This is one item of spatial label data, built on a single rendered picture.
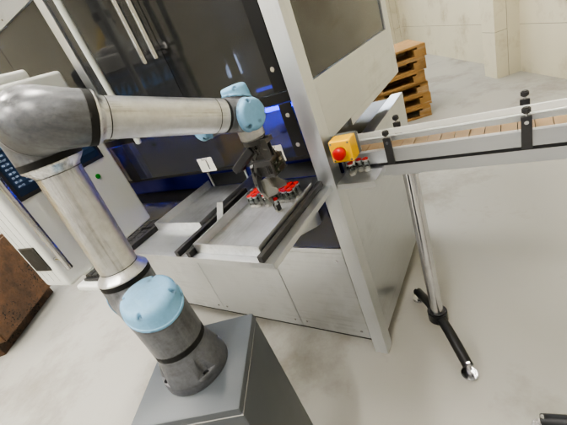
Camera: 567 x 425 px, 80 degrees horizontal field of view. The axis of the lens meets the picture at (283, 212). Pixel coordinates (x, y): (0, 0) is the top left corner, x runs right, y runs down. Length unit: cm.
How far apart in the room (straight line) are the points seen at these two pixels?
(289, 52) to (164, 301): 73
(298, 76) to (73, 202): 66
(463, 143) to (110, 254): 96
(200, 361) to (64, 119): 52
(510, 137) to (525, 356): 92
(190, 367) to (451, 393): 108
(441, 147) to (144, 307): 90
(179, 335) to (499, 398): 120
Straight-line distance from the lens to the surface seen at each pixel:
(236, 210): 120
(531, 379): 164
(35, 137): 66
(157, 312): 71
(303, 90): 105
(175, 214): 145
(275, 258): 88
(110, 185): 174
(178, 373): 80
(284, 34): 104
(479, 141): 110
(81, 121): 64
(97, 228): 79
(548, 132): 110
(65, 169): 77
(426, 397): 158
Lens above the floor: 136
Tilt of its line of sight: 26 degrees down
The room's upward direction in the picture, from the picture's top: 22 degrees counter-clockwise
